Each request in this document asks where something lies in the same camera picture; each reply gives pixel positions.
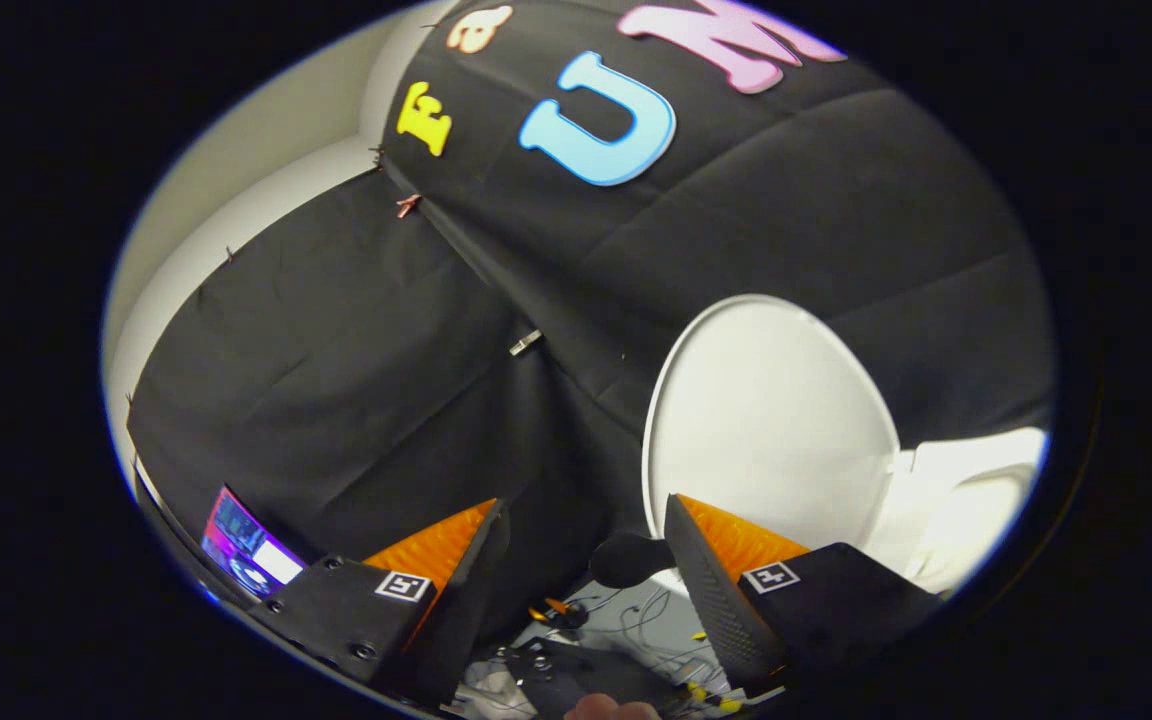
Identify tangled black floor cables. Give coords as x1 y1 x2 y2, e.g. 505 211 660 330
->
526 585 727 691

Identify lit display screen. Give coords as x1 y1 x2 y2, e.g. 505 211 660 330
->
201 487 307 601

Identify black backdrop cloth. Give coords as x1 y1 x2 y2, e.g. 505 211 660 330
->
126 0 1055 641

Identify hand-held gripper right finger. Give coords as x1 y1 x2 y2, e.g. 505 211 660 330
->
663 494 945 697

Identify black device with screws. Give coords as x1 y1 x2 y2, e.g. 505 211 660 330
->
506 640 682 719

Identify yellow black striped tape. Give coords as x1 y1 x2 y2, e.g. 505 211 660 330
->
684 682 743 714

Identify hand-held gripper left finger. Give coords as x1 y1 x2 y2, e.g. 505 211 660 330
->
254 498 514 707

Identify white toilet lid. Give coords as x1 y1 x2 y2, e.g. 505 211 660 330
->
641 294 903 563

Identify black round lid pull tab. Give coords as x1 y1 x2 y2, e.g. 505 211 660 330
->
588 533 678 590

